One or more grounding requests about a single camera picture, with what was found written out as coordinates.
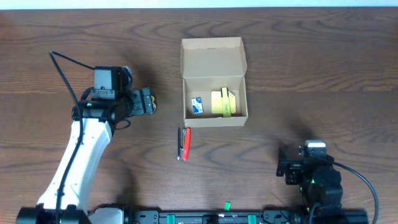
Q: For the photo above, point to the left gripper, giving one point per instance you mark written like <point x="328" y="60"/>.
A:
<point x="140" y="102"/>

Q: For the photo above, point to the yellow correction tape dispenser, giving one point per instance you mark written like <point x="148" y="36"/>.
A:
<point x="154" y="104"/>

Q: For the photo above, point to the cardboard box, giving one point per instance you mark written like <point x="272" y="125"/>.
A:
<point x="209" y="64"/>

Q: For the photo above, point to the green tape piece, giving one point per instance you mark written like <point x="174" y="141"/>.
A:
<point x="227" y="206"/>

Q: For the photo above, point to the blue white staples box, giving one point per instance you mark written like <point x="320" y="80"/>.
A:
<point x="197" y="105"/>

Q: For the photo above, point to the yellow highlighter pen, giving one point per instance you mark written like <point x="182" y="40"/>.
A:
<point x="225" y="102"/>

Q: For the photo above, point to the black mounting rail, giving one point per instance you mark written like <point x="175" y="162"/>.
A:
<point x="233" y="217"/>

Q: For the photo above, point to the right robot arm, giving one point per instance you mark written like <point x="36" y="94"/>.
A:
<point x="319" y="182"/>

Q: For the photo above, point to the red black stapler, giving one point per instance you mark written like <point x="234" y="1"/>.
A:
<point x="183" y="143"/>

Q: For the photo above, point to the yellow spiral notepad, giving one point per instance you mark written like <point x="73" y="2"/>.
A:
<point x="216" y="102"/>

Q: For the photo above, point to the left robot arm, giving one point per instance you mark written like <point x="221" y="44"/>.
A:
<point x="66" y="198"/>

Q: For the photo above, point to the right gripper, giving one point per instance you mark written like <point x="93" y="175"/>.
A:
<point x="293" y="168"/>

